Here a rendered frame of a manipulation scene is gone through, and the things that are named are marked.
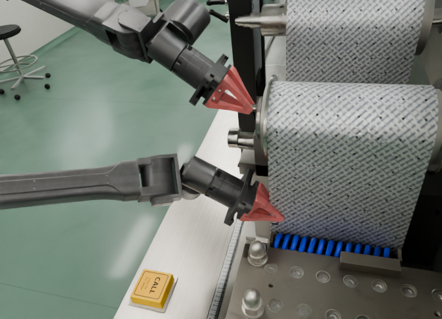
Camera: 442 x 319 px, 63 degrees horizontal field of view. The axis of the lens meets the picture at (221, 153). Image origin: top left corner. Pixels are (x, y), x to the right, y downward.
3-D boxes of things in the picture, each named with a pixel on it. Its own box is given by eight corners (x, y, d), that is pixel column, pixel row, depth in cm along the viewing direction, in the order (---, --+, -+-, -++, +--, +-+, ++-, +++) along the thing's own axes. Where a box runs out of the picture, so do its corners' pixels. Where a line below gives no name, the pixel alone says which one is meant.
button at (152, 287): (145, 274, 81) (143, 268, 80) (174, 279, 80) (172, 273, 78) (131, 302, 76) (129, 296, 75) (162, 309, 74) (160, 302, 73)
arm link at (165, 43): (140, 57, 64) (143, 39, 59) (162, 31, 67) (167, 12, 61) (173, 80, 65) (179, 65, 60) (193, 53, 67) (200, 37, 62)
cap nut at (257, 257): (249, 248, 68) (248, 233, 65) (269, 252, 67) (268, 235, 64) (245, 265, 65) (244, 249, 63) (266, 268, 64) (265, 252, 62)
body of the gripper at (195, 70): (196, 109, 62) (160, 83, 61) (214, 83, 70) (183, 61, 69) (215, 81, 58) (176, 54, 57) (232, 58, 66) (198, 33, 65)
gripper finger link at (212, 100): (237, 130, 65) (194, 99, 64) (247, 111, 70) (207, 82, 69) (259, 104, 60) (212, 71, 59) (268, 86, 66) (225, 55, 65)
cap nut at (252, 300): (244, 295, 61) (242, 279, 58) (266, 299, 60) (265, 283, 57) (239, 316, 58) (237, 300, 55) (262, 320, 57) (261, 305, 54)
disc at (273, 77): (277, 129, 73) (275, 59, 64) (279, 129, 72) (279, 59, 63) (264, 179, 62) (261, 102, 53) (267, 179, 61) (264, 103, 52)
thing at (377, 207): (270, 233, 72) (268, 160, 61) (400, 250, 66) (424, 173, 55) (270, 235, 72) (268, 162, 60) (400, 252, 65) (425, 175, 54)
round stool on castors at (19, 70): (26, 75, 417) (1, 20, 380) (65, 77, 403) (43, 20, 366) (-9, 99, 376) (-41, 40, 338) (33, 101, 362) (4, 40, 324)
